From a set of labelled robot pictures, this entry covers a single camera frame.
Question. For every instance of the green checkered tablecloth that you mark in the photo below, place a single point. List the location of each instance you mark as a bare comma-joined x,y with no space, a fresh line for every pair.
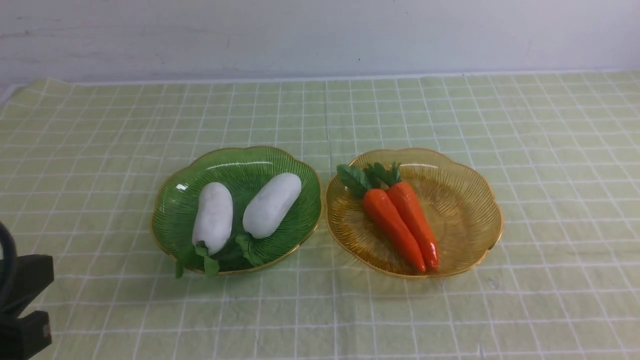
81,165

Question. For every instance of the green glass plate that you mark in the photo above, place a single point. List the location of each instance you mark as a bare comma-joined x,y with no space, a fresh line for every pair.
243,171

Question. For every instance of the white radish with leaves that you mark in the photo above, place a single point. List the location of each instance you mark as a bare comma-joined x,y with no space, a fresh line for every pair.
266,211
213,227

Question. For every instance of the amber glass plate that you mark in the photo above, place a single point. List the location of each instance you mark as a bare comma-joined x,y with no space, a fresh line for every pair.
458,203

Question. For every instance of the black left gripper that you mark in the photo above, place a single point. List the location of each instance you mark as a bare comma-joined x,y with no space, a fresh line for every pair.
23,336

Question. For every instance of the orange carrot with leaves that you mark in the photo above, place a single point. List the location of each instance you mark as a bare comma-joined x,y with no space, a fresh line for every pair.
379,208
406,202

